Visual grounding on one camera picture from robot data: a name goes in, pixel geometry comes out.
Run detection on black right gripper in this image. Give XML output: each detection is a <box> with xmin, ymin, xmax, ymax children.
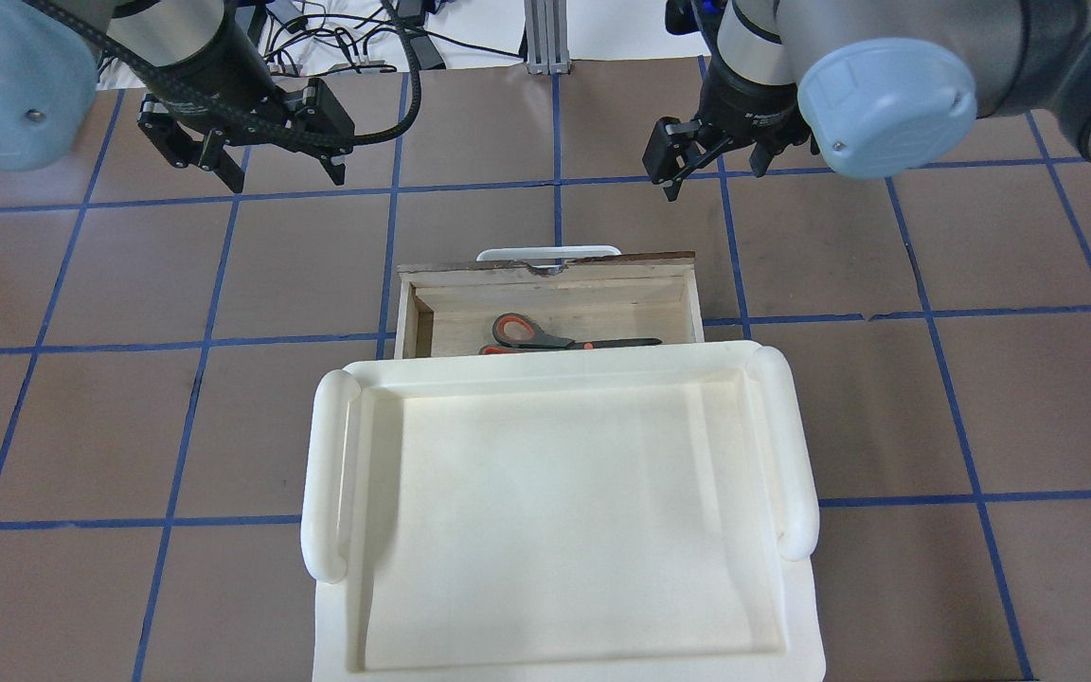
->
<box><xmin>642</xmin><ymin>62</ymin><xmax>813</xmax><ymax>202</ymax></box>

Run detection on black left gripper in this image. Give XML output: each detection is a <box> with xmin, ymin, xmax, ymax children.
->
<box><xmin>137</xmin><ymin>27</ymin><xmax>355</xmax><ymax>193</ymax></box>

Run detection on grey orange scissors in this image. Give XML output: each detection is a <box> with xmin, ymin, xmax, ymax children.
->
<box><xmin>479</xmin><ymin>314</ymin><xmax>662</xmax><ymax>355</ymax></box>

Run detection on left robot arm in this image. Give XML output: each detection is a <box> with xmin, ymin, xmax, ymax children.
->
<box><xmin>0</xmin><ymin>1</ymin><xmax>355</xmax><ymax>193</ymax></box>

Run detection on wooden drawer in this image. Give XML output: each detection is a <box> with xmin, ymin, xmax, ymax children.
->
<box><xmin>391</xmin><ymin>251</ymin><xmax>705</xmax><ymax>359</ymax></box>

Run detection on white tray cabinet top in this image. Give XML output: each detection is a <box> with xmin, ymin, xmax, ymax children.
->
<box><xmin>300</xmin><ymin>340</ymin><xmax>827</xmax><ymax>681</ymax></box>

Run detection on tangled black cables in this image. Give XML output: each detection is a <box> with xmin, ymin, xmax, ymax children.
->
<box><xmin>252</xmin><ymin>0</ymin><xmax>526</xmax><ymax>81</ymax></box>

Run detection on black braided cable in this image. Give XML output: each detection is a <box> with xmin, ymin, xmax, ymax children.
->
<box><xmin>25</xmin><ymin>0</ymin><xmax>425</xmax><ymax>153</ymax></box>

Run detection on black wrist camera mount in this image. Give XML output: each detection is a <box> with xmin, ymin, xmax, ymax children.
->
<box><xmin>664</xmin><ymin>0</ymin><xmax>728</xmax><ymax>40</ymax></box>

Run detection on aluminium frame post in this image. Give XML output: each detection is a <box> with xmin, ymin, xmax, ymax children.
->
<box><xmin>524</xmin><ymin>0</ymin><xmax>572</xmax><ymax>75</ymax></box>

